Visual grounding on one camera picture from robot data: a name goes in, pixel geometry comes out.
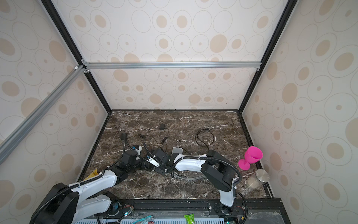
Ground black power adapter with cable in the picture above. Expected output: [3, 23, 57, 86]
[120, 132, 159, 152]

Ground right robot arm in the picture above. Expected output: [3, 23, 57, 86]
[145, 147, 242, 215]

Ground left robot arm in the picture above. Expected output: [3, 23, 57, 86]
[30, 146, 154, 224]

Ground white router box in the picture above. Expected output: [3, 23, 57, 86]
[172, 147, 183, 155]

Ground yellow snack bag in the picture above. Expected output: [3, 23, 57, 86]
[84, 169, 99, 181]

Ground teal patterned item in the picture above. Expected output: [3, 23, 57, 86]
[132, 215, 154, 224]

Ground green tube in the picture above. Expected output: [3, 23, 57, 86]
[184, 214, 195, 224]

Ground pink plastic goblet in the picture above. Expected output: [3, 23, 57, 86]
[238, 146, 263, 170]

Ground glass jar metal lid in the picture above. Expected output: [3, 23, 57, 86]
[246, 169, 270, 189]

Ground grey ethernet cable lower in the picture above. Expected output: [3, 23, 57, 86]
[173, 173, 208, 182]

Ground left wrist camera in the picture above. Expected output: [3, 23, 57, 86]
[131, 145, 142, 157]

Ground black coiled cable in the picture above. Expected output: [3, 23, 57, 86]
[195, 128, 215, 152]

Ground horizontal aluminium rail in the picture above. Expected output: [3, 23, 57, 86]
[84, 61, 262, 69]

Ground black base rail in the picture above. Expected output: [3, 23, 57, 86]
[114, 198, 287, 217]

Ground diagonal aluminium rail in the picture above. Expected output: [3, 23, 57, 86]
[1, 65, 85, 163]

